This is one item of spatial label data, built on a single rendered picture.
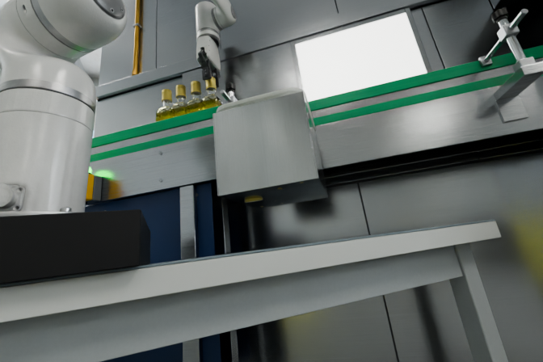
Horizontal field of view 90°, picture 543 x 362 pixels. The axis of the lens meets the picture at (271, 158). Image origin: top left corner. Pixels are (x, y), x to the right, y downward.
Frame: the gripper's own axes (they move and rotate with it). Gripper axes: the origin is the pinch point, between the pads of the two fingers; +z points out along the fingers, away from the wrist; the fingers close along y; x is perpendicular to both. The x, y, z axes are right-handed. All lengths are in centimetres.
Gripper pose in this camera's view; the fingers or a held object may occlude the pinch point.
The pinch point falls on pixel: (210, 78)
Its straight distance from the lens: 101.3
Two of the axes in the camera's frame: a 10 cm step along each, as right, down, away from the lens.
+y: -2.7, -2.7, -9.2
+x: 9.5, -2.0, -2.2
